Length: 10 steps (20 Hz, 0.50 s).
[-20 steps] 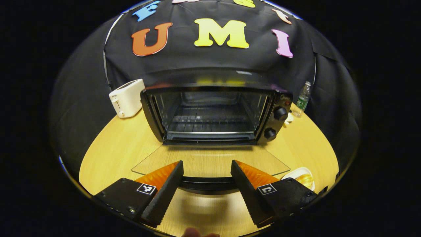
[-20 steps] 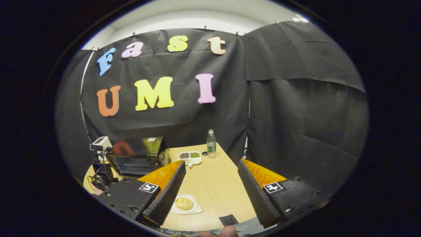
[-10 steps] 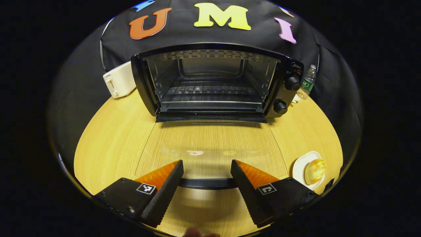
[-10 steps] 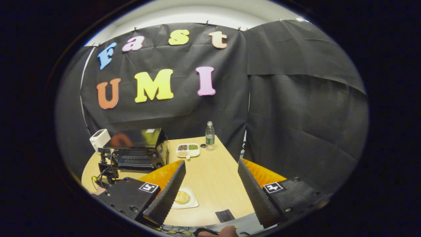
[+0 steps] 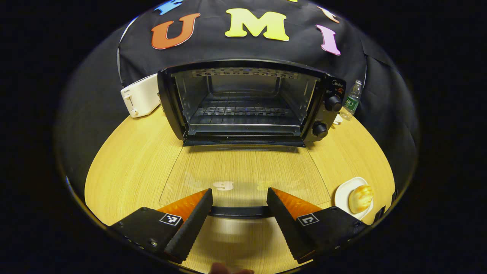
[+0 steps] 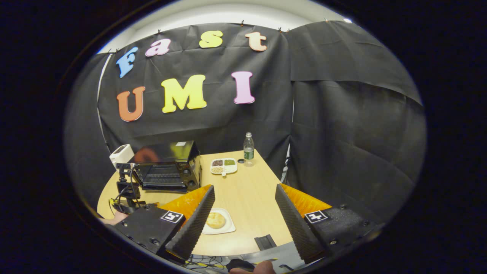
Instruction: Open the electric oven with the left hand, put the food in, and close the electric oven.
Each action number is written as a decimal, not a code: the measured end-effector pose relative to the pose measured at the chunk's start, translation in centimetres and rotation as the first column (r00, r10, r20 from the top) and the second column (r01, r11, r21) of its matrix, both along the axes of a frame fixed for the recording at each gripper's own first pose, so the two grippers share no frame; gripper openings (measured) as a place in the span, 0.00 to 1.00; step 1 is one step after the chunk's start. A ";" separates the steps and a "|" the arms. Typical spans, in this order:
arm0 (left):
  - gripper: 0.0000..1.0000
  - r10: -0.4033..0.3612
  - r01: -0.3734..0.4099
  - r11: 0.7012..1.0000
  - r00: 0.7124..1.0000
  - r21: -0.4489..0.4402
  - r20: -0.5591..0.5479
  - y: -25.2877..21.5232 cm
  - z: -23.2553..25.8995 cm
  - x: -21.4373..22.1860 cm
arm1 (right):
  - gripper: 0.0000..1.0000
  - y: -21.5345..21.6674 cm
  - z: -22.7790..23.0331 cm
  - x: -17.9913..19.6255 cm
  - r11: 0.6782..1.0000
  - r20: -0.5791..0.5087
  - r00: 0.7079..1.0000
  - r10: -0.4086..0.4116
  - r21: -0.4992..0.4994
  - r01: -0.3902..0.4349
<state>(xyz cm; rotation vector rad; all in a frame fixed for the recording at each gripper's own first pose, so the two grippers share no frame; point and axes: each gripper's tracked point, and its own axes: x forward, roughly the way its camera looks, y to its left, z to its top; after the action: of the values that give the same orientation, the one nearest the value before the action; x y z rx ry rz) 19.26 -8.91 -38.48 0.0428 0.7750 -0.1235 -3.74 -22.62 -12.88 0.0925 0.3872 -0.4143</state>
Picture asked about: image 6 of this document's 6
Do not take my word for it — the small black holder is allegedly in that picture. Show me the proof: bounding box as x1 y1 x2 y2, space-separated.
254 234 277 251

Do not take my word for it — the white plate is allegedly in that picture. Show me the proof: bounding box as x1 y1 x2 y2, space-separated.
201 208 236 235

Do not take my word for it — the white divided snack tray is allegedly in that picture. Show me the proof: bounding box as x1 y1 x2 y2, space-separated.
210 158 238 177

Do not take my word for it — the round bread bun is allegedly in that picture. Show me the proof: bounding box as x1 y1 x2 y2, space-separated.
207 212 226 229

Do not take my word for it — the black cable bundle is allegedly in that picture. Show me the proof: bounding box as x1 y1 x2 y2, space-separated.
183 254 229 271

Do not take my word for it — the clear plastic bottle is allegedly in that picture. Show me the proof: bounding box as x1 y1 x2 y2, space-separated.
243 132 255 167

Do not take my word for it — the white toaster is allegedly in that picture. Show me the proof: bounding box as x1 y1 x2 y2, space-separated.
110 144 135 168

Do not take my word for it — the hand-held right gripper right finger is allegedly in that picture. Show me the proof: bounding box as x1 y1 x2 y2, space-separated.
274 183 385 265

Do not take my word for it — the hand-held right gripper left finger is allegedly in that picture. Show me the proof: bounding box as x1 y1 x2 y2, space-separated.
108 185 215 263

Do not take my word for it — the black electric oven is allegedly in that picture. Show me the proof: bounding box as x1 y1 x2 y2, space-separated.
131 140 202 193

